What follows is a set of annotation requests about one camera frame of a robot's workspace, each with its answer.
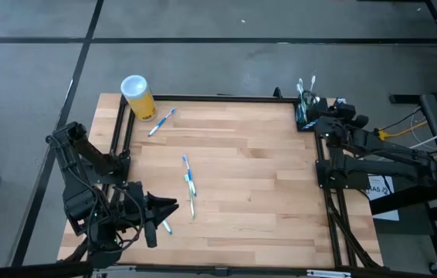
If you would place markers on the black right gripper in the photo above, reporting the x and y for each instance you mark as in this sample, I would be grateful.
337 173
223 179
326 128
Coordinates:
338 117

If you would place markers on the blue and white toothbrush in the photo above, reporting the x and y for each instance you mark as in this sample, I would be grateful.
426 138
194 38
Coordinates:
168 228
186 166
312 80
310 126
160 123

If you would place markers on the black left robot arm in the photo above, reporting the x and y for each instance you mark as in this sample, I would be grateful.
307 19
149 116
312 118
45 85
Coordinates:
75 201

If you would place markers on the silver aluminium bracket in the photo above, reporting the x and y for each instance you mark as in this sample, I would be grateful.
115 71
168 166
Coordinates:
114 271
328 273

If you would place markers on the white paper label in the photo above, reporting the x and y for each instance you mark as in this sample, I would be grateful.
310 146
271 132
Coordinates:
386 208

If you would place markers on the black aluminium table frame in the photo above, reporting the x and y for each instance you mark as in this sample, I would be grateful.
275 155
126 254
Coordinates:
222 98

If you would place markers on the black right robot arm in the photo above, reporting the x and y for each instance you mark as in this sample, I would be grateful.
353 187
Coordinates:
388 170

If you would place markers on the black round knob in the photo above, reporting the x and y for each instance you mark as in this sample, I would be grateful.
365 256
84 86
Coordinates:
434 268

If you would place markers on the black frame clamp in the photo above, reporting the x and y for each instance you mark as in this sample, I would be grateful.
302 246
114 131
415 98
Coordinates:
278 92

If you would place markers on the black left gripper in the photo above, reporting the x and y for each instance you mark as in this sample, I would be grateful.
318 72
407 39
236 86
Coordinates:
133 204

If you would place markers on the black side desk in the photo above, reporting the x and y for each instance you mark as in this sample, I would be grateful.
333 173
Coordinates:
404 201

